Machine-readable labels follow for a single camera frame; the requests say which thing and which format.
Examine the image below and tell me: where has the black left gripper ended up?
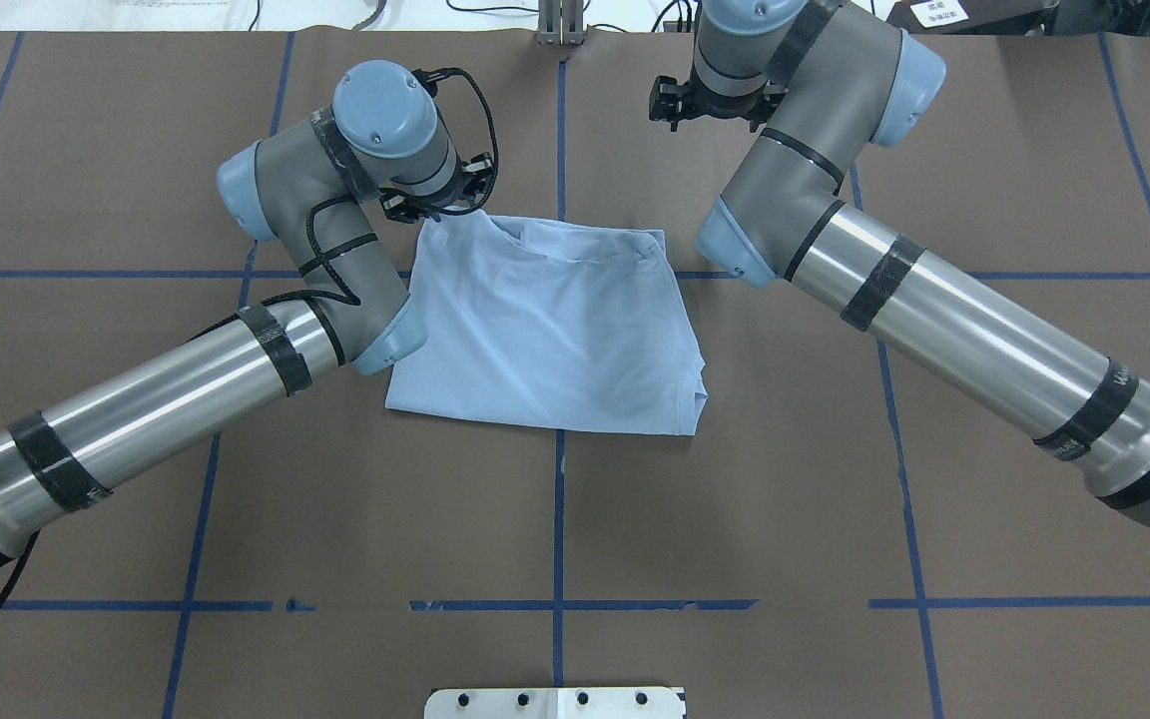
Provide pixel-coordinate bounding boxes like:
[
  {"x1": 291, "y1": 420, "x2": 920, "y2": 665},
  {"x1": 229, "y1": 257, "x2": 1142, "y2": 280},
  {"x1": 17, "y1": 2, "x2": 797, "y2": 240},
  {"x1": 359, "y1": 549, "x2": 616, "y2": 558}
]
[{"x1": 380, "y1": 165, "x2": 496, "y2": 223}]

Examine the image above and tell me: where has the light blue t-shirt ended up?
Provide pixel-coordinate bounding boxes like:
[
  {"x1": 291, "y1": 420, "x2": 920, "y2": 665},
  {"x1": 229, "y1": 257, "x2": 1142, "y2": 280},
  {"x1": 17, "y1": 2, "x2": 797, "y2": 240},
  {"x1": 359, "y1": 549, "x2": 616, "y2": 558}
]
[{"x1": 386, "y1": 211, "x2": 708, "y2": 436}]

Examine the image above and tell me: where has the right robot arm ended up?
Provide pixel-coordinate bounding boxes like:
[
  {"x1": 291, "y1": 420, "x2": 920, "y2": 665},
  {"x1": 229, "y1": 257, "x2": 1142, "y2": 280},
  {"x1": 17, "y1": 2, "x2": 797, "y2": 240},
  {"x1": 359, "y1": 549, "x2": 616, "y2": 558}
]
[{"x1": 651, "y1": 1, "x2": 1150, "y2": 528}]

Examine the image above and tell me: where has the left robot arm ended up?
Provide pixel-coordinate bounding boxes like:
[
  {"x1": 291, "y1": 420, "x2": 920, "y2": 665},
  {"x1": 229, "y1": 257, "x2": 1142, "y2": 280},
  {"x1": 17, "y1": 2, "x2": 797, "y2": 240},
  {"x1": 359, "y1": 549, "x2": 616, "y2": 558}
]
[{"x1": 0, "y1": 59, "x2": 498, "y2": 568}]

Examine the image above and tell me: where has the aluminium frame post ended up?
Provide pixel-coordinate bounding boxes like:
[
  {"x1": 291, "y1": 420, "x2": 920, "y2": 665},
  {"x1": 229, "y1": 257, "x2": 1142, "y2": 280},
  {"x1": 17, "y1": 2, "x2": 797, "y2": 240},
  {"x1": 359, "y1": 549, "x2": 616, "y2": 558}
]
[{"x1": 537, "y1": 0, "x2": 587, "y2": 46}]

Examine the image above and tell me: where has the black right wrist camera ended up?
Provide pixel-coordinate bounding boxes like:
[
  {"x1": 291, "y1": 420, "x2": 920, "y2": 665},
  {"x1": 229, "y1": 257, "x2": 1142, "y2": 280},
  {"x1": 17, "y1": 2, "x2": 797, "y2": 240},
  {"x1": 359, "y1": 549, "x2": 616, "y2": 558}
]
[{"x1": 647, "y1": 76, "x2": 787, "y2": 132}]

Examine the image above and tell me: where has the white pedestal column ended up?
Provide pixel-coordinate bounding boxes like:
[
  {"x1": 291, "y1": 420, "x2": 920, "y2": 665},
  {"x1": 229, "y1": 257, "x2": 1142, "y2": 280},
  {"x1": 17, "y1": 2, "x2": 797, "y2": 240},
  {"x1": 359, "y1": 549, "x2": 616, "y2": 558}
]
[{"x1": 423, "y1": 686, "x2": 688, "y2": 718}]

